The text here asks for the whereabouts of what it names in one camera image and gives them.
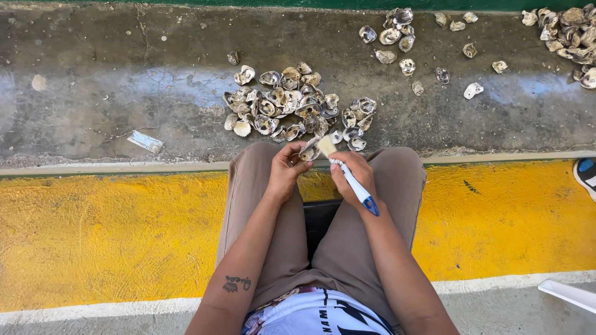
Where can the person's right hand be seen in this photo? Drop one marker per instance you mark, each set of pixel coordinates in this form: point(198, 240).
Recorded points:
point(358, 179)

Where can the person's left hand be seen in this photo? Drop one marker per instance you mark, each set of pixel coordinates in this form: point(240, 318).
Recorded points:
point(279, 174)

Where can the white and blue brush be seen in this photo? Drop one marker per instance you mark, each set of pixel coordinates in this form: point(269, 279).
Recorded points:
point(357, 188)

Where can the grey oyster shell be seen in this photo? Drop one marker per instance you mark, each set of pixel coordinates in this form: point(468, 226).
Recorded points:
point(309, 152)

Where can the black stool seat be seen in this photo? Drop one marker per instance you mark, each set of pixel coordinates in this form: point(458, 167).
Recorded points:
point(320, 228)

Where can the person's beige trousers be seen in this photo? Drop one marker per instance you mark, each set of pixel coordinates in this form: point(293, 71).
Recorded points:
point(347, 242)

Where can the pile of oyster shells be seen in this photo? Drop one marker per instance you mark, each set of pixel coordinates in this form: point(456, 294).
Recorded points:
point(284, 104)

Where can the small dark lone shell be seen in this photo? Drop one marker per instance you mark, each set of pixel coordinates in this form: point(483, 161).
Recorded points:
point(233, 57)

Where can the crumpled silver foil wrapper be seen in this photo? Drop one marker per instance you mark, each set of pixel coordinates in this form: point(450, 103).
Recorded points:
point(145, 141)

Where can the person's white printed shirt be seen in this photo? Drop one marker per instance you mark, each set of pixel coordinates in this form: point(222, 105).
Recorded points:
point(316, 314)

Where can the scattered group of oyster shells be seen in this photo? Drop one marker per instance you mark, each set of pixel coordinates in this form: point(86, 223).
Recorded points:
point(400, 42)

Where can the white plastic piece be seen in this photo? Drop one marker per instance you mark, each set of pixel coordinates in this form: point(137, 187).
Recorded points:
point(565, 294)

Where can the large heap of oyster shells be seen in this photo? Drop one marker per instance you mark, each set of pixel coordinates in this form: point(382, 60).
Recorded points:
point(570, 35)

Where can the pale flat stone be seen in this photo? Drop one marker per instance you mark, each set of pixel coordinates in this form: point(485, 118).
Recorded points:
point(38, 82)

